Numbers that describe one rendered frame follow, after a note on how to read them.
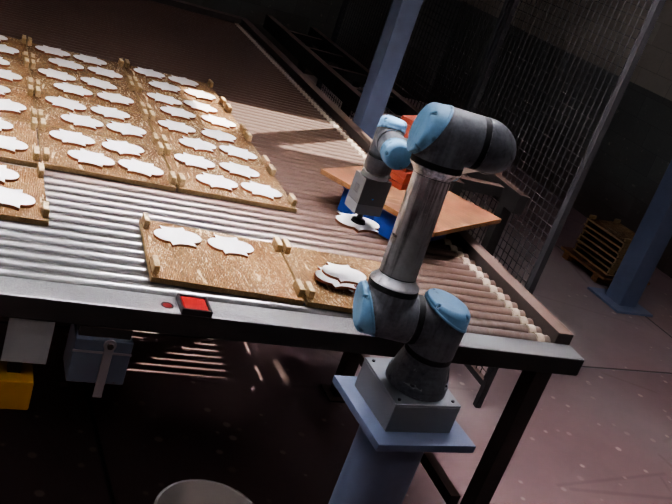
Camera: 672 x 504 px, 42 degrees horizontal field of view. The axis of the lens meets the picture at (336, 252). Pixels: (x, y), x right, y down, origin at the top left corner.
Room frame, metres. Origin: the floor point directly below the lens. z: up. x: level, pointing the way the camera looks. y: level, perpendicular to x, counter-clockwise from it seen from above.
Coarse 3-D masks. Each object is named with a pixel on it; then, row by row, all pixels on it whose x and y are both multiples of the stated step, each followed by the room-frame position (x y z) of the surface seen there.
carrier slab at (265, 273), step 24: (144, 240) 2.14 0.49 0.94; (240, 240) 2.36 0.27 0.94; (168, 264) 2.05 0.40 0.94; (192, 264) 2.09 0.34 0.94; (216, 264) 2.15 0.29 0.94; (240, 264) 2.20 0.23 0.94; (264, 264) 2.25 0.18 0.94; (216, 288) 2.02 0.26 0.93; (240, 288) 2.05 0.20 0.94; (264, 288) 2.10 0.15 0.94; (288, 288) 2.15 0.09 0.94
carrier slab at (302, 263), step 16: (288, 256) 2.37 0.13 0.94; (304, 256) 2.41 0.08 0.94; (320, 256) 2.45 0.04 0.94; (336, 256) 2.50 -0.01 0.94; (304, 272) 2.30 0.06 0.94; (368, 272) 2.46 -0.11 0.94; (320, 288) 2.23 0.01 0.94; (320, 304) 2.13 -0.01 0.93; (336, 304) 2.16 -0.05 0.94; (352, 304) 2.20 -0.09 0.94
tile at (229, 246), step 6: (210, 240) 2.27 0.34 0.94; (216, 240) 2.28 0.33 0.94; (222, 240) 2.29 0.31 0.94; (228, 240) 2.31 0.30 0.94; (234, 240) 2.32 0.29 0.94; (210, 246) 2.24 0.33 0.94; (216, 246) 2.24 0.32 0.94; (222, 246) 2.25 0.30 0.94; (228, 246) 2.27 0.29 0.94; (234, 246) 2.28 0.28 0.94; (240, 246) 2.30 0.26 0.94; (246, 246) 2.31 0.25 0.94; (228, 252) 2.23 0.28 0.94; (234, 252) 2.24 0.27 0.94; (240, 252) 2.26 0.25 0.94; (246, 252) 2.27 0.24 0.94; (252, 252) 2.29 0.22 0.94
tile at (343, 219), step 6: (336, 216) 2.28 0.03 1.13; (342, 216) 2.30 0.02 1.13; (348, 216) 2.31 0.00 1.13; (342, 222) 2.25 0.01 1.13; (348, 222) 2.27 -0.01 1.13; (366, 222) 2.32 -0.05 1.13; (372, 222) 2.33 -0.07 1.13; (354, 228) 2.25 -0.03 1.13; (360, 228) 2.25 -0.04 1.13; (366, 228) 2.27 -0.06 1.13; (372, 228) 2.29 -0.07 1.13; (378, 228) 2.31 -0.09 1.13
